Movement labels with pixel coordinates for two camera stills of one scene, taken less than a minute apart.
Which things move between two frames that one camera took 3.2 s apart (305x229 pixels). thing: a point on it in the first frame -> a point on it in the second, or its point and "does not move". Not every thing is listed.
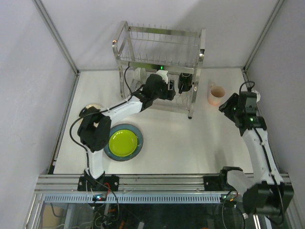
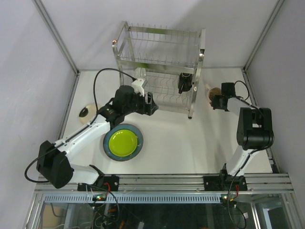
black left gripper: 171,89 -> 146,105
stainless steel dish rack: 160,65 does not move
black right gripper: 228,108 -> 216,101
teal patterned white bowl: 140,76 does not move
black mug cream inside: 185,82 does not move
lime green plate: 123,143 does not move
